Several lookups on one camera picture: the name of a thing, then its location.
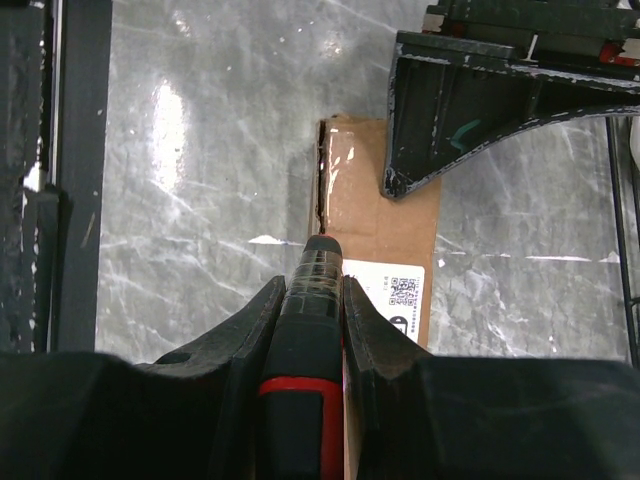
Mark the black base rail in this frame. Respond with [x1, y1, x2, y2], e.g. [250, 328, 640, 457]
[1, 1, 113, 353]

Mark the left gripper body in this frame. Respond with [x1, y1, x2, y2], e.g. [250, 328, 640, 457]
[422, 0, 639, 82]

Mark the red utility knife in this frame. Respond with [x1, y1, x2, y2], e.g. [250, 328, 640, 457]
[255, 235, 344, 479]

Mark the black wire rack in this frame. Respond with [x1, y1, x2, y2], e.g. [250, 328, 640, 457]
[604, 117, 640, 361]

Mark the brown cardboard express box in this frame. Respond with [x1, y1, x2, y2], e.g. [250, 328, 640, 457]
[311, 115, 441, 479]

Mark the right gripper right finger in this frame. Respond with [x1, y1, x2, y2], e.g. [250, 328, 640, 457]
[343, 277, 428, 479]

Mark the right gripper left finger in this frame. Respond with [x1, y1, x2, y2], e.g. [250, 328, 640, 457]
[149, 276, 286, 479]

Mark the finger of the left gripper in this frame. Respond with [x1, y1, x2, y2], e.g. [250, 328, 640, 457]
[381, 31, 639, 199]

